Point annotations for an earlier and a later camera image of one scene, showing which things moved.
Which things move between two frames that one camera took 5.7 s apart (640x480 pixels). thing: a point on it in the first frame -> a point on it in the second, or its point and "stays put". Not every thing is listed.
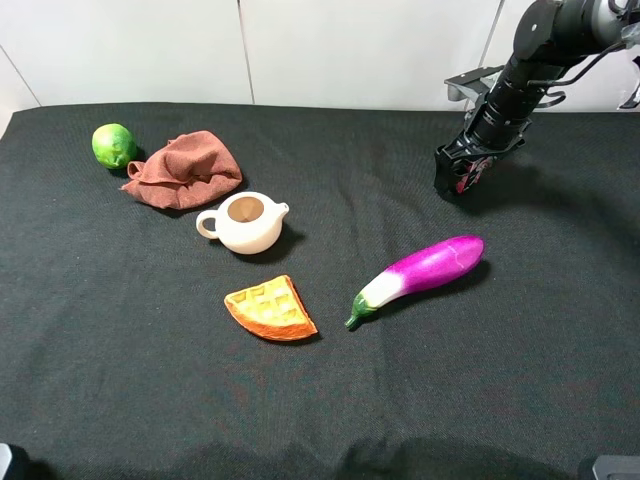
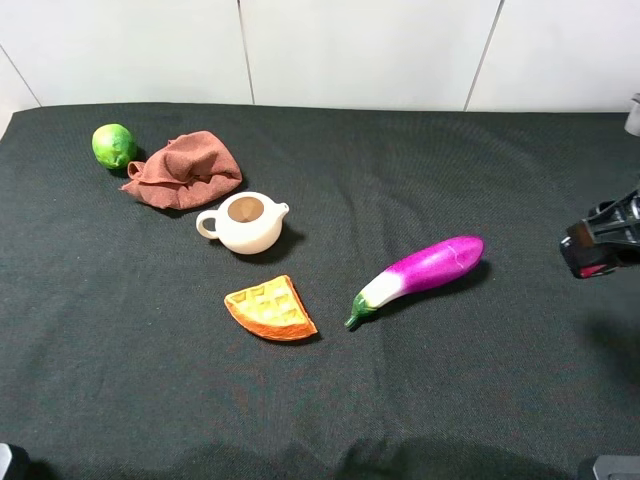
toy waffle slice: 270,310 stays put
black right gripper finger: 445,169 -> 580,234
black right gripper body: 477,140 -> 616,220
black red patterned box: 474,172 -> 591,261
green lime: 113,145 stays put
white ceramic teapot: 246,223 stays put
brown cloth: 182,172 stays put
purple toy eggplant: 446,261 stays put
